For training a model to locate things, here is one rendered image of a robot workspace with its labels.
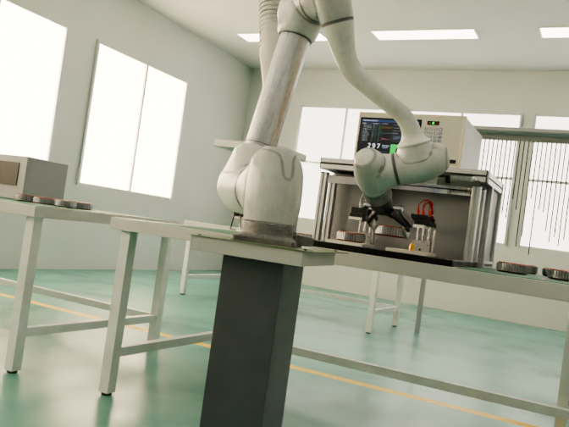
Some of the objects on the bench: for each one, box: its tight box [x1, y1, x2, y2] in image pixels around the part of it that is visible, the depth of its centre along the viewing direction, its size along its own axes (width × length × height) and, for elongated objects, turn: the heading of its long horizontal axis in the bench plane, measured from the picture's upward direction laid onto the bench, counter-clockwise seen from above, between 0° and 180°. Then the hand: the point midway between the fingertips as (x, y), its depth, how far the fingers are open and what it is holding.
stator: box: [547, 269, 569, 281], centre depth 229 cm, size 11×11×4 cm
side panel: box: [477, 187, 503, 269], centre depth 261 cm, size 28×3×32 cm
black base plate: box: [312, 239, 478, 268], centre depth 240 cm, size 47×64×2 cm
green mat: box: [457, 268, 569, 285], centre depth 230 cm, size 94×61×1 cm
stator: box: [336, 230, 366, 243], centre depth 245 cm, size 11×11×4 cm
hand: (390, 230), depth 222 cm, fingers closed on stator, 11 cm apart
